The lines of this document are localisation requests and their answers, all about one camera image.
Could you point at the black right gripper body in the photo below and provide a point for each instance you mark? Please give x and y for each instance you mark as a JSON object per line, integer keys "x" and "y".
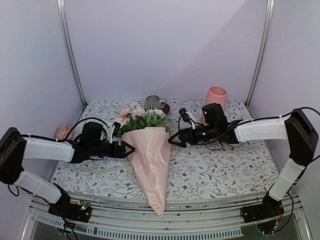
{"x": 211, "y": 129}

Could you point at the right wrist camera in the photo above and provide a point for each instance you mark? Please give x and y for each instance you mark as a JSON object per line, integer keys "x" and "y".
{"x": 187, "y": 117}

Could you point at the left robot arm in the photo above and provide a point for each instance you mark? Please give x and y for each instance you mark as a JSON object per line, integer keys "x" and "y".
{"x": 16, "y": 147}

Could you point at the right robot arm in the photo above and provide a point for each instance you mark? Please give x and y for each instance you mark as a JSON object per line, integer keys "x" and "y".
{"x": 291, "y": 137}

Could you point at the dark red saucer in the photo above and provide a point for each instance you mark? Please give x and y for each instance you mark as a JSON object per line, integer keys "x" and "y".
{"x": 165, "y": 107}

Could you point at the pink flower bouquet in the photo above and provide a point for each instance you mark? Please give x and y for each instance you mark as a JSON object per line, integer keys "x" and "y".
{"x": 146, "y": 131}

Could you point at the aluminium frame post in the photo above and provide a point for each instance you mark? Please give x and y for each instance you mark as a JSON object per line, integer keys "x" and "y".
{"x": 61, "y": 7}
{"x": 268, "y": 18}

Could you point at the aluminium front rail base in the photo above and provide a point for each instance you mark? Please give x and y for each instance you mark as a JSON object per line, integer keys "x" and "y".
{"x": 127, "y": 219}

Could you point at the left aluminium frame post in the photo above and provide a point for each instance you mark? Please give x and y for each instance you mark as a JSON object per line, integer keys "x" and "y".
{"x": 61, "y": 7}

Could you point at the floral patterned tablecloth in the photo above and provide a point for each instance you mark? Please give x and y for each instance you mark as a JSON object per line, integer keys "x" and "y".
{"x": 195, "y": 172}

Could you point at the tall pink vase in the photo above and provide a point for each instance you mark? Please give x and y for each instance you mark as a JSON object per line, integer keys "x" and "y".
{"x": 217, "y": 95}

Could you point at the right aluminium frame post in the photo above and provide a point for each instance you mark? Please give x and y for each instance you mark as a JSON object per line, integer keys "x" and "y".
{"x": 268, "y": 18}

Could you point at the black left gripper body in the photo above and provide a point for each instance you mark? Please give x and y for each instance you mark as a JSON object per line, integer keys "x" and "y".
{"x": 96, "y": 150}

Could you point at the cream printed ribbon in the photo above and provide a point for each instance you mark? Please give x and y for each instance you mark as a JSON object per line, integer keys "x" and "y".
{"x": 102, "y": 169}

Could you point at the striped ceramic cup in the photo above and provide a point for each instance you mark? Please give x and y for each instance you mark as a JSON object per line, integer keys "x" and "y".
{"x": 152, "y": 102}

